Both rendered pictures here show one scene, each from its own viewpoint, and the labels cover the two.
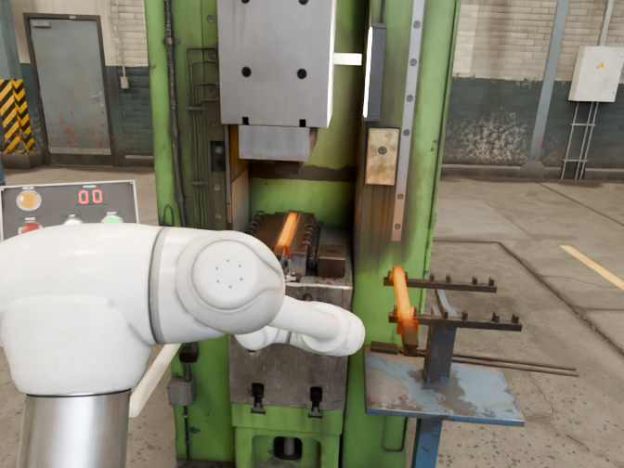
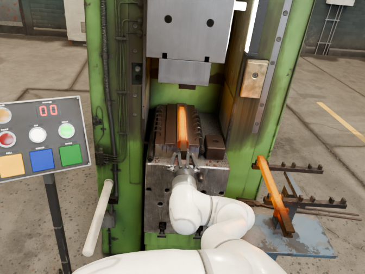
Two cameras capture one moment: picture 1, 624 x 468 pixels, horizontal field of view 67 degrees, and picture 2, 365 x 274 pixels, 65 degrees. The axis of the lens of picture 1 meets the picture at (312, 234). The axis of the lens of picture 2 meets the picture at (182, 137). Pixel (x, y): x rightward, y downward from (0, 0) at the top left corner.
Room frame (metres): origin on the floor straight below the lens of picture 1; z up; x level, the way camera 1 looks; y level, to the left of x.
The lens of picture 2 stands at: (0.27, 0.24, 1.67)
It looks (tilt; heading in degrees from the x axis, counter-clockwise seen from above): 31 degrees down; 352
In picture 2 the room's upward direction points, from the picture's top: 6 degrees clockwise
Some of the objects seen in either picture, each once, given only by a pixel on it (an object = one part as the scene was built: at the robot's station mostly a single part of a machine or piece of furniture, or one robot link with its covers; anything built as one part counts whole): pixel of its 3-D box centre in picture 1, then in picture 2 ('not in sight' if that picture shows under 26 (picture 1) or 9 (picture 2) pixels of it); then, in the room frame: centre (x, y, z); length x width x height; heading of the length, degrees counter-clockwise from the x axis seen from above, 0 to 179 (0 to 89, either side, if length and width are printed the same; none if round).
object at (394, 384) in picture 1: (435, 380); (279, 225); (1.12, -0.36, 0.70); 0.40 x 0.30 x 0.02; 86
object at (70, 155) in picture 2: not in sight; (70, 155); (1.20, 0.54, 1.01); 0.07 x 0.05 x 0.07; 112
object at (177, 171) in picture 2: not in sight; (183, 173); (1.12, 0.11, 0.99); 0.09 x 0.08 x 0.07; 176
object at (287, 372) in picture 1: (296, 305); (182, 167); (1.55, 0.05, 0.69); 0.56 x 0.38 x 0.45; 177
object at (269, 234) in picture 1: (281, 238); (176, 126); (1.54, 0.10, 0.96); 0.42 x 0.20 x 0.09; 177
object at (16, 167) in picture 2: not in sight; (11, 165); (1.13, 0.73, 1.01); 0.07 x 0.05 x 0.07; 112
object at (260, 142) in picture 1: (282, 134); (183, 57); (1.54, 0.10, 1.32); 0.42 x 0.20 x 0.10; 177
